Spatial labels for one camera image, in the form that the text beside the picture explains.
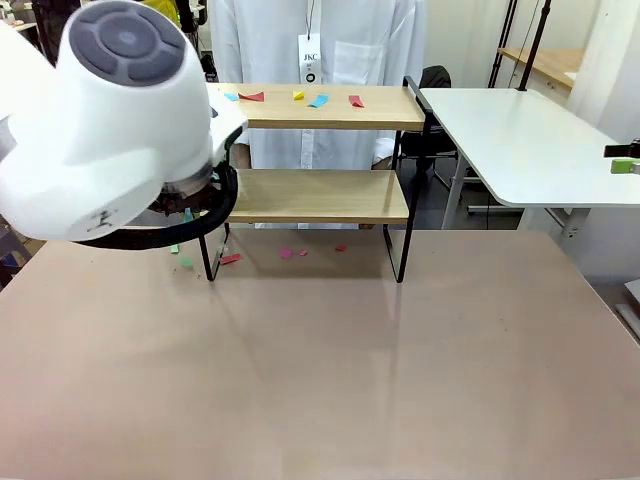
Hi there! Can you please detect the black braided cable sleeve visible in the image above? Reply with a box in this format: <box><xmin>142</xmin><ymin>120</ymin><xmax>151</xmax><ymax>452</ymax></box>
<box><xmin>74</xmin><ymin>164</ymin><xmax>239</xmax><ymax>251</ymax></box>

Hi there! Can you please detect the thin dark lanyard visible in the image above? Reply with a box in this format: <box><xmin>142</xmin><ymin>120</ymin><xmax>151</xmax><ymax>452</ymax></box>
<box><xmin>305</xmin><ymin>0</ymin><xmax>321</xmax><ymax>39</ymax></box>

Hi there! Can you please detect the person in white coat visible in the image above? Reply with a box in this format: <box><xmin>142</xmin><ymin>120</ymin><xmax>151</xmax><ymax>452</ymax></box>
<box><xmin>208</xmin><ymin>0</ymin><xmax>429</xmax><ymax>231</ymax></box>

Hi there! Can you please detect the person's left hand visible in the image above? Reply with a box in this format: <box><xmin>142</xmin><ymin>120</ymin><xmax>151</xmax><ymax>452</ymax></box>
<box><xmin>358</xmin><ymin>157</ymin><xmax>394</xmax><ymax>231</ymax></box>

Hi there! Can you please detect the white name badge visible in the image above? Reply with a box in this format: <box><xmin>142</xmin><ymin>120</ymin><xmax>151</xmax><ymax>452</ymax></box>
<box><xmin>297</xmin><ymin>34</ymin><xmax>321</xmax><ymax>84</ymax></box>

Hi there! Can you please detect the white background workbench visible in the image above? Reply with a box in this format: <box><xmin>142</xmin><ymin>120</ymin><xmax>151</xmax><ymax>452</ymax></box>
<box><xmin>0</xmin><ymin>19</ymin><xmax>37</xmax><ymax>44</ymax></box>

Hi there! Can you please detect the white side table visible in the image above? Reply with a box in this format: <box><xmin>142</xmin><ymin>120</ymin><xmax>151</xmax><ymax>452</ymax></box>
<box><xmin>417</xmin><ymin>87</ymin><xmax>640</xmax><ymax>246</ymax></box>

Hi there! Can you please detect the person's left forearm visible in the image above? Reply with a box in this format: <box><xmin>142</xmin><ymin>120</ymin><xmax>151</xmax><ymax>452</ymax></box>
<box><xmin>371</xmin><ymin>129</ymin><xmax>400</xmax><ymax>164</ymax></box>

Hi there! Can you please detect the person in dark clothes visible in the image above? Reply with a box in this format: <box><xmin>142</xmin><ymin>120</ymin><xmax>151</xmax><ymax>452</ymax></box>
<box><xmin>32</xmin><ymin>0</ymin><xmax>81</xmax><ymax>64</ymax></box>

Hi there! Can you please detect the grey metal rail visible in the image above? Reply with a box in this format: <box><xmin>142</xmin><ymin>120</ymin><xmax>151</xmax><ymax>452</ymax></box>
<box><xmin>615</xmin><ymin>279</ymin><xmax>640</xmax><ymax>346</ymax></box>

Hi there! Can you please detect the wooden workbench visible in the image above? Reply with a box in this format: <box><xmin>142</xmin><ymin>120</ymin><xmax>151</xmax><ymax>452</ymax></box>
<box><xmin>497</xmin><ymin>47</ymin><xmax>586</xmax><ymax>91</ymax></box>

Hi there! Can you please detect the black office chair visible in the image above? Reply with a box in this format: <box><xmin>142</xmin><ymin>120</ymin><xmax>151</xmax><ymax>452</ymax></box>
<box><xmin>399</xmin><ymin>64</ymin><xmax>459</xmax><ymax>174</ymax></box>

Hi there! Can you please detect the two-tier wood and metal shelf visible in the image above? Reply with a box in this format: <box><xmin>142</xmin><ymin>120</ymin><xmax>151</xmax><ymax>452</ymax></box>
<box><xmin>198</xmin><ymin>74</ymin><xmax>435</xmax><ymax>284</ymax></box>

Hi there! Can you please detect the black tripod stand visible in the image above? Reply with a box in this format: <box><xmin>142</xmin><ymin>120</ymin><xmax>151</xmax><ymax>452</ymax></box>
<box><xmin>487</xmin><ymin>0</ymin><xmax>519</xmax><ymax>89</ymax></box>

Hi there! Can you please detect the black pole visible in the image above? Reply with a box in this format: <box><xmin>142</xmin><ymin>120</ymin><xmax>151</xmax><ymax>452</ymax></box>
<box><xmin>517</xmin><ymin>0</ymin><xmax>554</xmax><ymax>92</ymax></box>

